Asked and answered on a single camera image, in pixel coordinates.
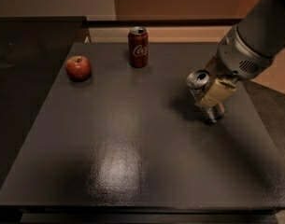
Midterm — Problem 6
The dark robot arm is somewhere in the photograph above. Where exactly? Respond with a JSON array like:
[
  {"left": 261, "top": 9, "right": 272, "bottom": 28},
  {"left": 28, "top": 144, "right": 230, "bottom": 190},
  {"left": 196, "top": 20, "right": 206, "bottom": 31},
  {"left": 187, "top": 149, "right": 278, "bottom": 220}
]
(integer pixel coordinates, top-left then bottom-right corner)
[{"left": 195, "top": 0, "right": 285, "bottom": 108}]

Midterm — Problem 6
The red apple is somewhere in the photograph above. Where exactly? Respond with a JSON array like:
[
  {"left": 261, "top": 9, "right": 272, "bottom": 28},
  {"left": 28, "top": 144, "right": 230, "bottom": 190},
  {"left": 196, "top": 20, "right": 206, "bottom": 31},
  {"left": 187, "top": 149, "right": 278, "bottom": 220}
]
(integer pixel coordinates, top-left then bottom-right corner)
[{"left": 65, "top": 56, "right": 92, "bottom": 81}]

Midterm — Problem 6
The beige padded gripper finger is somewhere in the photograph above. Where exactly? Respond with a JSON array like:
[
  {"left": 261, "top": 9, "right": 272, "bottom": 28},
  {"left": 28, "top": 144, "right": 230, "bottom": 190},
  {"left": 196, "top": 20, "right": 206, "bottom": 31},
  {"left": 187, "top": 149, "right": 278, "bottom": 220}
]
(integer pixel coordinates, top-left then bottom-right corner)
[{"left": 195, "top": 77, "right": 236, "bottom": 108}]

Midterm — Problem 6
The red coca-cola can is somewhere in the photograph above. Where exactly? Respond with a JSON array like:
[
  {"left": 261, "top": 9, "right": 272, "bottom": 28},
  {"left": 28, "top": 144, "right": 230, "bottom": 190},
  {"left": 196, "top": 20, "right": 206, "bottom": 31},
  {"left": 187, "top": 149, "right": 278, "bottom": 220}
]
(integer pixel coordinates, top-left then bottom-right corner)
[{"left": 128, "top": 26, "right": 149, "bottom": 68}]

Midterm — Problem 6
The silver redbull can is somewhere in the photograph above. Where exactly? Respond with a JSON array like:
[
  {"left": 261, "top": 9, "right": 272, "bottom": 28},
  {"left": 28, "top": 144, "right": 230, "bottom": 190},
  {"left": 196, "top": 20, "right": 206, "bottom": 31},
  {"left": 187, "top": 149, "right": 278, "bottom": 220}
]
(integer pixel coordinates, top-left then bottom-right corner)
[{"left": 185, "top": 69, "right": 226, "bottom": 125}]

